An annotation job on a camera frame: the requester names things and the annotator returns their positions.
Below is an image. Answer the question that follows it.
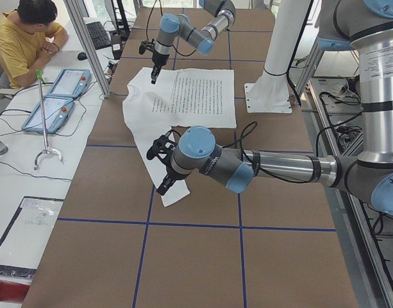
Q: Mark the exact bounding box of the black computer mouse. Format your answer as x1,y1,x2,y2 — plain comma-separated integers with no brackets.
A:
77,52,87,61

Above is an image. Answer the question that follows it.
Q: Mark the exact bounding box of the person in yellow shirt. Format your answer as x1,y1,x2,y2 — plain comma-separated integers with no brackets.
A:
0,0,69,89

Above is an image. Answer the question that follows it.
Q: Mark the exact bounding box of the lower blue teach pendant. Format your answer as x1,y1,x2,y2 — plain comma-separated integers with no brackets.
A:
21,96,74,134

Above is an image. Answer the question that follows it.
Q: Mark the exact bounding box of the white camera mast pedestal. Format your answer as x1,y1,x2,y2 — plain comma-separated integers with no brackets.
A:
245,0,313,114

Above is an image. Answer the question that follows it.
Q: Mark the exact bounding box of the upper blue teach pendant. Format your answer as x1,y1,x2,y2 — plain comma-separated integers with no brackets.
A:
47,68,91,98

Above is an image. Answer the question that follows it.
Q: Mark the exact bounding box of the white long sleeve printed shirt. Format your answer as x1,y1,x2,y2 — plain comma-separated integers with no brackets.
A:
122,66,238,208

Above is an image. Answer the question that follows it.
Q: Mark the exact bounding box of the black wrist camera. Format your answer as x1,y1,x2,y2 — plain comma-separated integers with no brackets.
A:
146,129,181,164
138,39,155,55

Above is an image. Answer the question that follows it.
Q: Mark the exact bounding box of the metal reacher grabber stick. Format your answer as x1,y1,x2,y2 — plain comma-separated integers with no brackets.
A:
34,69,63,171

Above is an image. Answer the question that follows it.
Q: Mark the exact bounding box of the black keyboard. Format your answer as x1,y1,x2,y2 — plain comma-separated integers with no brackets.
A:
85,21,112,50

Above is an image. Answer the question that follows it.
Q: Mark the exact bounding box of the aluminium frame post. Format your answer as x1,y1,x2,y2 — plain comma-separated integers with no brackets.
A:
64,0,110,98

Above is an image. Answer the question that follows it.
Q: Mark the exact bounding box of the clear plastic document sleeve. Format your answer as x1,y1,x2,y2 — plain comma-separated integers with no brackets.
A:
0,196,63,279

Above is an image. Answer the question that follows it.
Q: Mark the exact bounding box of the blue teach pendant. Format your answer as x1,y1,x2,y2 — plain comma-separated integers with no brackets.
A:
21,96,74,134
47,68,91,98

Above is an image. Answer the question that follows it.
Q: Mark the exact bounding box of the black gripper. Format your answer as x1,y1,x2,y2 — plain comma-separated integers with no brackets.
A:
156,165,190,196
151,54,168,84

